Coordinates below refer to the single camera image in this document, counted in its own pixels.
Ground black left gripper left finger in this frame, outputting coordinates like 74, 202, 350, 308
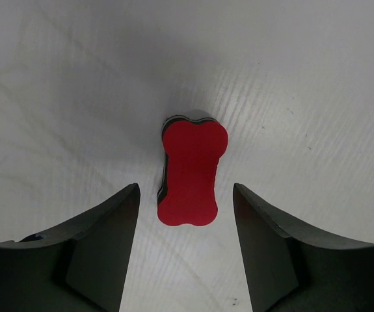
0, 184, 140, 311

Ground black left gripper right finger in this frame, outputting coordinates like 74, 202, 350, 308
233, 184, 374, 311

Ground red bone-shaped eraser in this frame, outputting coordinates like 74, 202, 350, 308
157, 110, 228, 227

